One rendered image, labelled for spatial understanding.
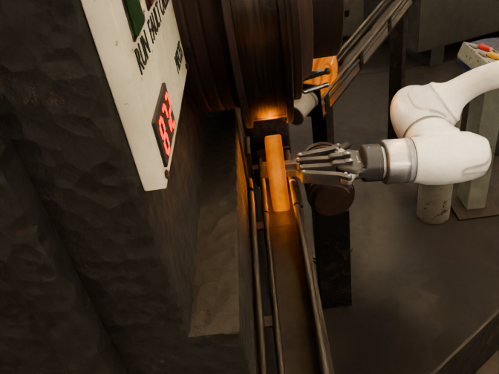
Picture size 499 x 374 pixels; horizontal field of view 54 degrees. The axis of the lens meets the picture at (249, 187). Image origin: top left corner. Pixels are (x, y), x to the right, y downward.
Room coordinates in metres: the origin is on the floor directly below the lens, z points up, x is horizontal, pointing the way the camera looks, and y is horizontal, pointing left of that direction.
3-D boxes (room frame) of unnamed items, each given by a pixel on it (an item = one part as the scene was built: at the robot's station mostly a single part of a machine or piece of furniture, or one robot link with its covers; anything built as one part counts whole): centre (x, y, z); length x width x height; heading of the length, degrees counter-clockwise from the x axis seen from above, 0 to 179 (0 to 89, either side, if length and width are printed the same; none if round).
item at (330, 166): (0.79, -0.15, 0.74); 0.11 x 0.01 x 0.04; 87
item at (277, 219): (0.83, -0.06, 0.66); 0.19 x 0.07 x 0.01; 176
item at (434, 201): (1.41, -0.68, 0.26); 0.12 x 0.12 x 0.52
